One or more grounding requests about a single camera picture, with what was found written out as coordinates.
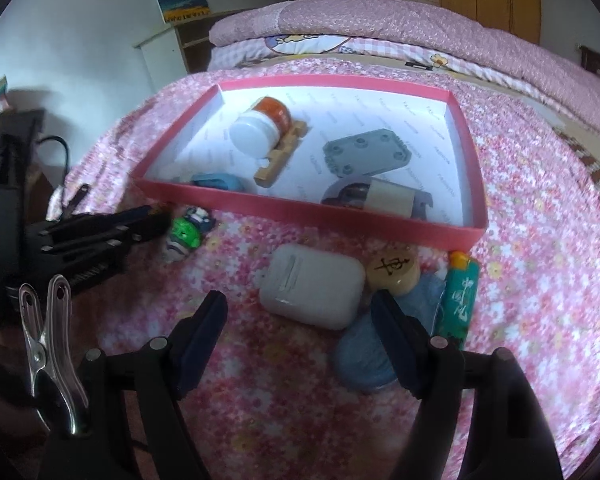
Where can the pink floral bedsheet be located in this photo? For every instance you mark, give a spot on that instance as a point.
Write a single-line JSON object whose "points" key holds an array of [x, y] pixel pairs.
{"points": [[530, 260]]}

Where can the folded pink floral quilt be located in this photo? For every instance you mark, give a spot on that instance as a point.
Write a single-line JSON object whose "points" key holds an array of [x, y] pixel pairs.
{"points": [[405, 20]]}

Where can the white open shelf unit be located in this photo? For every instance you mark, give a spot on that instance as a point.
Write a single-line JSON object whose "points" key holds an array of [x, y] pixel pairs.
{"points": [[162, 55]]}

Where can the grey plastic plate with holes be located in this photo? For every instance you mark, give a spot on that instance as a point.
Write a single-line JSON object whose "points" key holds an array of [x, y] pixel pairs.
{"points": [[365, 152]]}

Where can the white bottle with orange label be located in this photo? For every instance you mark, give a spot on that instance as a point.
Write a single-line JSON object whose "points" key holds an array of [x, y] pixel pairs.
{"points": [[252, 132]]}

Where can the white earbud case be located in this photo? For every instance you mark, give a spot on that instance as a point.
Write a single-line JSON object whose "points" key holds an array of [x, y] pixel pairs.
{"points": [[310, 287]]}

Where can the notched wooden bar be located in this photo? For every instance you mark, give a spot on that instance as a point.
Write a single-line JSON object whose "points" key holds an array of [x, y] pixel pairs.
{"points": [[275, 167]]}

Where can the beige wooden block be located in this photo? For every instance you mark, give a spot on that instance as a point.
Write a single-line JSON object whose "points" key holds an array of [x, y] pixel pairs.
{"points": [[390, 199]]}

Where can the green lighter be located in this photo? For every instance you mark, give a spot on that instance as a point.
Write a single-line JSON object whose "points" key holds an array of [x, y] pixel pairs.
{"points": [[457, 305]]}

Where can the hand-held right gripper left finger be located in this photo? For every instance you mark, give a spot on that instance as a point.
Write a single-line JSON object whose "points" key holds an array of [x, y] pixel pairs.
{"points": [[205, 340]]}

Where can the pink cardboard box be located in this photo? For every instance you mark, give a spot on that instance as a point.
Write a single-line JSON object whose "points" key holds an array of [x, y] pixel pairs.
{"points": [[305, 210]]}

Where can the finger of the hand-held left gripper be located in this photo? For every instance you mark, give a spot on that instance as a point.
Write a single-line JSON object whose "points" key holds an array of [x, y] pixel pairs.
{"points": [[145, 217], [105, 252]]}

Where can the blue and yellow painting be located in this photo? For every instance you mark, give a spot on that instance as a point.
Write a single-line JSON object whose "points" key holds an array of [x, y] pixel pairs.
{"points": [[182, 2]]}

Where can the light blue tube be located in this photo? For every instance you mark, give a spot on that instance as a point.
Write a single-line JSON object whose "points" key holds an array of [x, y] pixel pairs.
{"points": [[217, 181]]}

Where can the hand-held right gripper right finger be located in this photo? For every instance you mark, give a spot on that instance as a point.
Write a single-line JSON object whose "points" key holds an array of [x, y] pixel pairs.
{"points": [[395, 345]]}

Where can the blue translucent plastic case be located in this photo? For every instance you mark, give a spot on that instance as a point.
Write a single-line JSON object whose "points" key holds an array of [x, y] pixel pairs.
{"points": [[365, 355]]}

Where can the round wooden chess piece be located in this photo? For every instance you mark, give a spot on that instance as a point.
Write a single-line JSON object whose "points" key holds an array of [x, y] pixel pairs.
{"points": [[392, 272]]}

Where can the metal spring clip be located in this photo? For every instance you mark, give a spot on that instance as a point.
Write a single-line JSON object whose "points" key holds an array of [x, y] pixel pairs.
{"points": [[55, 340]]}

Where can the green and white toy figure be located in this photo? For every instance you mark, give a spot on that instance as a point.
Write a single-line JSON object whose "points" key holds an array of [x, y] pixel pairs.
{"points": [[185, 232]]}

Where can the black electronic device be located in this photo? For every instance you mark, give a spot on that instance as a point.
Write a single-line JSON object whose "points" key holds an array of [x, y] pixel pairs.
{"points": [[15, 130]]}

